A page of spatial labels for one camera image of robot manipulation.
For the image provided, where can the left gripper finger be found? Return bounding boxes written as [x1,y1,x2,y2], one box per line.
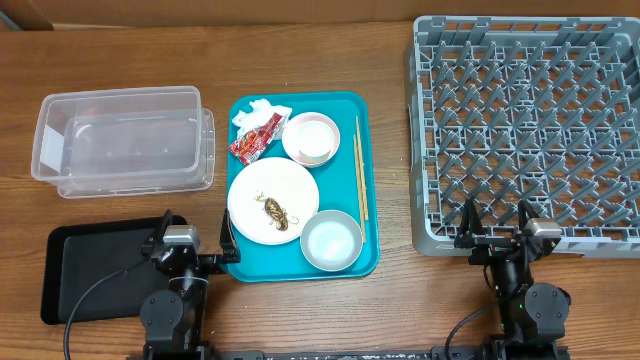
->
[219,209,241,264]
[144,210,173,246]

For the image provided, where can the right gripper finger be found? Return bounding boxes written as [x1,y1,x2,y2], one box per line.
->
[518,199,539,235]
[457,198,486,239]

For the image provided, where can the large white napkin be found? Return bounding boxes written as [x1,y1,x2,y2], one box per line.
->
[232,98,293,138]

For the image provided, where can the white cup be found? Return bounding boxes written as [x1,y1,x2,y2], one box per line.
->
[296,121,334,163]

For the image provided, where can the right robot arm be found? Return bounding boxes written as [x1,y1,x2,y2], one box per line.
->
[444,199,571,359]

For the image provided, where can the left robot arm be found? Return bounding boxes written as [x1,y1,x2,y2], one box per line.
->
[139,211,241,359]

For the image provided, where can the clear plastic waste bin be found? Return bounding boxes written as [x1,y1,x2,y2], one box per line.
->
[31,86,216,199]

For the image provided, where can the grey dishwasher rack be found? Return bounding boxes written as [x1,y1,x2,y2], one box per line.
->
[405,16,639,258]

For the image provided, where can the brown food scrap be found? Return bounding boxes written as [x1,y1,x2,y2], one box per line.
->
[254,193,300,232]

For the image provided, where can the white dinner plate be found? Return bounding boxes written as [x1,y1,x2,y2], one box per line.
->
[227,157,320,246]

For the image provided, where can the teal plastic serving tray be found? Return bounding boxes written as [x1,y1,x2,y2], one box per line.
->
[228,91,380,283]

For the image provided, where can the black rectangular tray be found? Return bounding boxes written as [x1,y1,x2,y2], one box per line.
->
[40,217,169,325]

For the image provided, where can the grey bowl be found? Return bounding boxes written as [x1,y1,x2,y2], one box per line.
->
[300,210,364,272]

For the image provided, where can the pink shallow bowl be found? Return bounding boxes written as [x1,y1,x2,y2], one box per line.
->
[282,112,340,168]

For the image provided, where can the wooden chopstick left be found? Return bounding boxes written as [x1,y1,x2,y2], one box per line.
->
[353,134,366,244]

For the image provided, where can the wooden chopstick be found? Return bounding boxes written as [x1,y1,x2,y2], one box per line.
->
[353,134,366,244]
[355,115,369,221]

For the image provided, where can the wooden chopstick right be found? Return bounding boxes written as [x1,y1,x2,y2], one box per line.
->
[355,115,369,221]

